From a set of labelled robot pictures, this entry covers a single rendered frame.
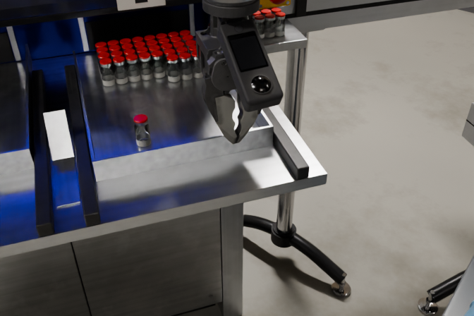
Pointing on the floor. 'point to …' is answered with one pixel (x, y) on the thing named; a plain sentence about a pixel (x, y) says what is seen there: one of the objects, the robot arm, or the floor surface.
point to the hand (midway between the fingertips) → (237, 138)
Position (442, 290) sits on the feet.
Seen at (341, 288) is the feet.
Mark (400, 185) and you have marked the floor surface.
